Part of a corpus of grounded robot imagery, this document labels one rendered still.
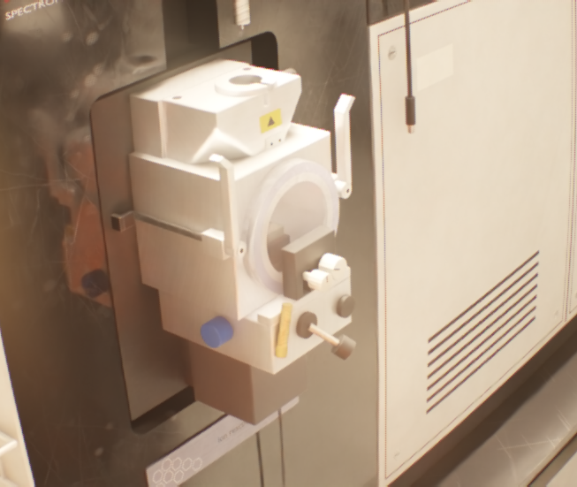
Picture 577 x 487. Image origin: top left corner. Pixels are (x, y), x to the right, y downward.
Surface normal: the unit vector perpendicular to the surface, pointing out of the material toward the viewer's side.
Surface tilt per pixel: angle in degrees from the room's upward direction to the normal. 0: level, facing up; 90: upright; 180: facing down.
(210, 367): 90
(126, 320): 90
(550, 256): 90
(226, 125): 90
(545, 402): 0
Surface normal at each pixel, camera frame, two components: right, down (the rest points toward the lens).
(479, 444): -0.06, -0.90
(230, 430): 0.77, 0.24
